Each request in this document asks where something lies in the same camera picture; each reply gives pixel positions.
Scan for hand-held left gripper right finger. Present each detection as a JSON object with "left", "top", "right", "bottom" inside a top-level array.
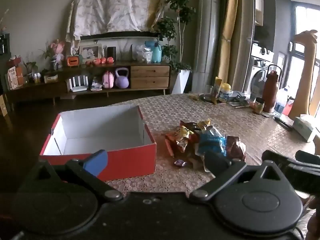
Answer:
[{"left": 189, "top": 151, "right": 290, "bottom": 202}]

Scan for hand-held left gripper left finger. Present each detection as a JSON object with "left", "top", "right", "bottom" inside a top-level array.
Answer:
[{"left": 24, "top": 149, "right": 124, "bottom": 202}]

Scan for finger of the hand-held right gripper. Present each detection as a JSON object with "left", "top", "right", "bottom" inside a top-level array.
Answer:
[
  {"left": 295, "top": 151, "right": 320, "bottom": 165},
  {"left": 262, "top": 150, "right": 320, "bottom": 174}
]

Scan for blue snack packet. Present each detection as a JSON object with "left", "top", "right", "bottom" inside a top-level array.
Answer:
[{"left": 194, "top": 132, "right": 227, "bottom": 157}]

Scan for dark red snack bag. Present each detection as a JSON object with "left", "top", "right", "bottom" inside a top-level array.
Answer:
[{"left": 224, "top": 135, "right": 247, "bottom": 162}]

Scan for red cardboard box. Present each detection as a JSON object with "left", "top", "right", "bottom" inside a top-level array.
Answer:
[{"left": 39, "top": 104, "right": 157, "bottom": 182}]

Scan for pink sausage stick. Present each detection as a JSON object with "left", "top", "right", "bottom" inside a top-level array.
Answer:
[{"left": 164, "top": 139, "right": 175, "bottom": 158}]

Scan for black remote control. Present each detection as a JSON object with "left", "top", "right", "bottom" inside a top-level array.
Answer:
[{"left": 273, "top": 116, "right": 293, "bottom": 131}]

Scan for clear water bottle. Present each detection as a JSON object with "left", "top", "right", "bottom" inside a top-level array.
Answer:
[{"left": 273, "top": 86, "right": 291, "bottom": 117}]

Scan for small glass jar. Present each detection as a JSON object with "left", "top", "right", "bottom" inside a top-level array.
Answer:
[{"left": 253, "top": 97, "right": 265, "bottom": 114}]

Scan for black round coaster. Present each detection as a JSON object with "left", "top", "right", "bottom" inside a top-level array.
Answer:
[{"left": 199, "top": 93, "right": 221, "bottom": 103}]

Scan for pile of grey papers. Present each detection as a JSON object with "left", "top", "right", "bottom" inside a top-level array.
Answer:
[{"left": 228, "top": 90, "right": 251, "bottom": 107}]

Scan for brown thermos bottle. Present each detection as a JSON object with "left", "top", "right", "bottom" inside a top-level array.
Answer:
[{"left": 262, "top": 64, "right": 283, "bottom": 113}]

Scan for yellow-lid wipes canister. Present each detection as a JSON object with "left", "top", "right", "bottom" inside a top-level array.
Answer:
[{"left": 218, "top": 83, "right": 232, "bottom": 103}]

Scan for drinking glass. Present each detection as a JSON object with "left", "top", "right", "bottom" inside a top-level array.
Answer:
[{"left": 205, "top": 85, "right": 216, "bottom": 100}]

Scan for stack of booklets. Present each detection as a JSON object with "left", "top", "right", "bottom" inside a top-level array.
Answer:
[{"left": 90, "top": 78, "right": 103, "bottom": 91}]

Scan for yellow standing pouch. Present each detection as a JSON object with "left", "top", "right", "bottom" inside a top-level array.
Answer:
[{"left": 214, "top": 77, "right": 223, "bottom": 105}]

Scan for tan hand-shaped stand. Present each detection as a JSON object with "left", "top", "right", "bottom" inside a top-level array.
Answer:
[{"left": 287, "top": 29, "right": 320, "bottom": 121}]

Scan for wooden TV cabinet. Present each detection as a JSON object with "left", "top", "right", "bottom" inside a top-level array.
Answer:
[{"left": 5, "top": 61, "right": 173, "bottom": 105}]

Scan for white router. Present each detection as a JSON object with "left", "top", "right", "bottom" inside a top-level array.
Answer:
[{"left": 66, "top": 76, "right": 89, "bottom": 92}]

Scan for pink kettlebell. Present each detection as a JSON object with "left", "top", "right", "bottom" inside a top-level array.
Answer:
[{"left": 102, "top": 70, "right": 115, "bottom": 90}]

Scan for purple kettlebell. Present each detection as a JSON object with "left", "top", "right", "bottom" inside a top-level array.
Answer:
[{"left": 114, "top": 67, "right": 130, "bottom": 89}]

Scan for green plant in white planter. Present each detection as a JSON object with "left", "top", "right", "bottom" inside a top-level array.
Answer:
[{"left": 155, "top": 0, "right": 196, "bottom": 95}]

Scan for washing machine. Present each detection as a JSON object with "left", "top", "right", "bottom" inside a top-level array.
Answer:
[{"left": 246, "top": 44, "right": 276, "bottom": 98}]

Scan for small cardboard box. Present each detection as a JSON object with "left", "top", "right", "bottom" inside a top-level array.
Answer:
[{"left": 43, "top": 74, "right": 59, "bottom": 84}]

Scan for wooden cabinet drawer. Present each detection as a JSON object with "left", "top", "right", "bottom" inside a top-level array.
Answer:
[
  {"left": 130, "top": 77, "right": 170, "bottom": 89},
  {"left": 130, "top": 66, "right": 170, "bottom": 78}
]

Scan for orange tissue box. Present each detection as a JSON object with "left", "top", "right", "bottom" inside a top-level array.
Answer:
[{"left": 66, "top": 55, "right": 83, "bottom": 67}]

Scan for brown cardboard carton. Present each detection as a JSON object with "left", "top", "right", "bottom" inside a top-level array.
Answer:
[{"left": 0, "top": 94, "right": 8, "bottom": 117}]

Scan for glass vase with sticks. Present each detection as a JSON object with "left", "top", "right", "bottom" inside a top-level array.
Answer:
[{"left": 117, "top": 41, "right": 131, "bottom": 61}]

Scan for green plant in jar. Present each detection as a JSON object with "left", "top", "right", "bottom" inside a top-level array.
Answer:
[{"left": 23, "top": 60, "right": 38, "bottom": 81}]

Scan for baby print carton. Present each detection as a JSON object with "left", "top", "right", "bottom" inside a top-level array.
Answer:
[{"left": 7, "top": 66, "right": 25, "bottom": 91}]

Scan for clear plastic bag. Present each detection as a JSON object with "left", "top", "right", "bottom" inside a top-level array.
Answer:
[{"left": 135, "top": 44, "right": 153, "bottom": 64}]

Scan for pink flower bouquet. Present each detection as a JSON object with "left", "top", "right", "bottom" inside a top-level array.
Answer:
[{"left": 46, "top": 39, "right": 66, "bottom": 70}]

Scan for teal jug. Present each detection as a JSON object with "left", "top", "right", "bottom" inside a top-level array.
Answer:
[{"left": 145, "top": 40, "right": 163, "bottom": 63}]

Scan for red gift box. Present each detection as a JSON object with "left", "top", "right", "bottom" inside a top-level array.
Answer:
[{"left": 7, "top": 56, "right": 23, "bottom": 67}]

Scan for television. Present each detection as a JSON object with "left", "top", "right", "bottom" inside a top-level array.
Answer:
[{"left": 80, "top": 31, "right": 160, "bottom": 41}]

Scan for grey tower air conditioner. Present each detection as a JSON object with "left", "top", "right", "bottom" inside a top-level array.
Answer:
[{"left": 196, "top": 0, "right": 221, "bottom": 75}]

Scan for yellow curtain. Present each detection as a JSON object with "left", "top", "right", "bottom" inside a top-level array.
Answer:
[{"left": 217, "top": 0, "right": 252, "bottom": 91}]

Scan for floral dust cover cloth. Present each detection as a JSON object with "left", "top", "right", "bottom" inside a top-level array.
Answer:
[{"left": 66, "top": 0, "right": 166, "bottom": 41}]

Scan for photo frame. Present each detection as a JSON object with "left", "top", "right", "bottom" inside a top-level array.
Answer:
[{"left": 78, "top": 44, "right": 102, "bottom": 62}]

